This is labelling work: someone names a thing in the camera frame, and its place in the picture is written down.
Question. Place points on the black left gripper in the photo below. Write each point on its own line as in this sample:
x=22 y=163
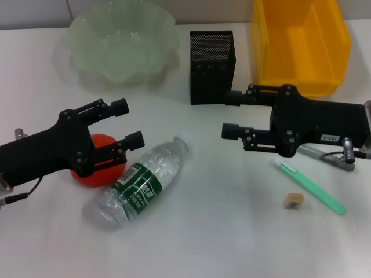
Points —
x=43 y=153

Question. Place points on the clear green-label water bottle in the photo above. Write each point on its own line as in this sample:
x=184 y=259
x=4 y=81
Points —
x=145 y=171

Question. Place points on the red-orange toy orange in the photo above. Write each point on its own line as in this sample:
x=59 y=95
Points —
x=98 y=178

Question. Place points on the green pen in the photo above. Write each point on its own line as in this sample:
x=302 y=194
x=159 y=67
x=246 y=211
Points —
x=313 y=188

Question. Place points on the small wooden pencil sharpener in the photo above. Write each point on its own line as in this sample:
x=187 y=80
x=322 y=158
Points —
x=292 y=201

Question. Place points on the black mesh pen holder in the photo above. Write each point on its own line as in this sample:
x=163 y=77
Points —
x=211 y=58

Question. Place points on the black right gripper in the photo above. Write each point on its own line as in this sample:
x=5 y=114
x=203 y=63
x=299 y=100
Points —
x=319 y=121

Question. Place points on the pale green glass fruit bowl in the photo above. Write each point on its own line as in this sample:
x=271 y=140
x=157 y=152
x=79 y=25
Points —
x=121 y=55

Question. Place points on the yellow plastic bin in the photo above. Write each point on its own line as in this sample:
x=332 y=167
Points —
x=290 y=43

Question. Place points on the grey marker pen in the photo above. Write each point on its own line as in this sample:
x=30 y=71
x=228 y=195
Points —
x=313 y=151

